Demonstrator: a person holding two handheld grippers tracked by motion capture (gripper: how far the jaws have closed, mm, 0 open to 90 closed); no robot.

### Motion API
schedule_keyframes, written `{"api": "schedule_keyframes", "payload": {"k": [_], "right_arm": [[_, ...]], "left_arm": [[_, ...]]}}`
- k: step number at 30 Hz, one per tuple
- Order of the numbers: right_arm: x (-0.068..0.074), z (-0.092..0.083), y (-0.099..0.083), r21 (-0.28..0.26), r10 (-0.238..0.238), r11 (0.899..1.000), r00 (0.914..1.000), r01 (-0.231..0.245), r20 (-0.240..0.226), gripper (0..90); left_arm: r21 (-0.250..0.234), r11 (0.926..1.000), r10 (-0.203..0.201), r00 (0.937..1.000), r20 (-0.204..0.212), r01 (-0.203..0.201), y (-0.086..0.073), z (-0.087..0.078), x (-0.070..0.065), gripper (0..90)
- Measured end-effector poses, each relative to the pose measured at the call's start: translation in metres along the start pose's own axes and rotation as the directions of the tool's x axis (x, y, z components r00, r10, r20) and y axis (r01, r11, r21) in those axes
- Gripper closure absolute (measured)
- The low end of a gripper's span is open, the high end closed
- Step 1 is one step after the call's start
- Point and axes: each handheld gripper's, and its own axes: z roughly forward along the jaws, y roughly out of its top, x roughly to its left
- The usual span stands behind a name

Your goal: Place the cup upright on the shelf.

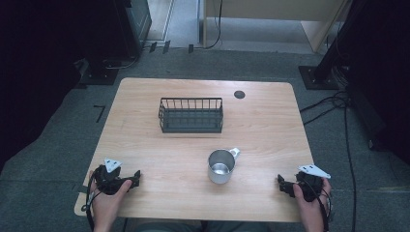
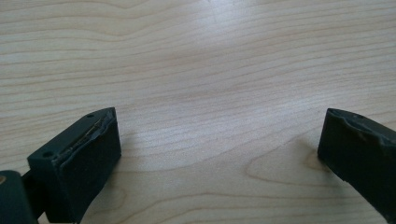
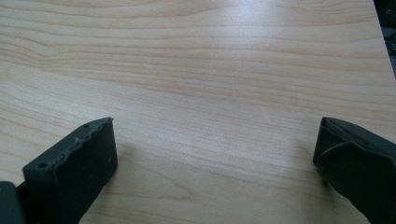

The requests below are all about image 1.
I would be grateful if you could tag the beige wooden furniture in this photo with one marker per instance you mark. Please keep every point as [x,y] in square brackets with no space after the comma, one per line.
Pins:
[274,9]

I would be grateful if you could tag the black stand with square base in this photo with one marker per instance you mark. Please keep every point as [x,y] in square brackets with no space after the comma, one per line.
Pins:
[325,64]

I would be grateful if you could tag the black tape corner mark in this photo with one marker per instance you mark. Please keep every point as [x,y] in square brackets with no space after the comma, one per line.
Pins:
[100,112]

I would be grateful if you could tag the silver metal mug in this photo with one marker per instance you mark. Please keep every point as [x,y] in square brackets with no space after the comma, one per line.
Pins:
[220,169]

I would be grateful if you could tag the black cabinet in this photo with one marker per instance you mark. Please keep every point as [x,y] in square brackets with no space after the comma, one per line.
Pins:
[133,25]

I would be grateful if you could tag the person's right hand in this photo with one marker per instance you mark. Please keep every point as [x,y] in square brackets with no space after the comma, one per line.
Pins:
[314,212]

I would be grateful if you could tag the black round table grommet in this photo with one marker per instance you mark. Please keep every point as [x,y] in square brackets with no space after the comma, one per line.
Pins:
[239,94]

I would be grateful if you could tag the black stand with flat base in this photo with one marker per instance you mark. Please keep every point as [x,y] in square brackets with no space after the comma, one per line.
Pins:
[100,72]

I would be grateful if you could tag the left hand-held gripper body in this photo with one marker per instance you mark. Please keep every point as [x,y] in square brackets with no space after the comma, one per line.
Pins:
[106,180]

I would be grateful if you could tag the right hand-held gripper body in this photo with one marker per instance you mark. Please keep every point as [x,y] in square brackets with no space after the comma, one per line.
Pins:
[311,187]

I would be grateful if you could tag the dark curtain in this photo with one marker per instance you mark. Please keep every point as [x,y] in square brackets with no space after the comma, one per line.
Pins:
[383,80]
[35,64]

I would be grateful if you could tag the person's left hand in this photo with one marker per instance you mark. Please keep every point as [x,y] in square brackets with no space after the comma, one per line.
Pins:
[106,206]

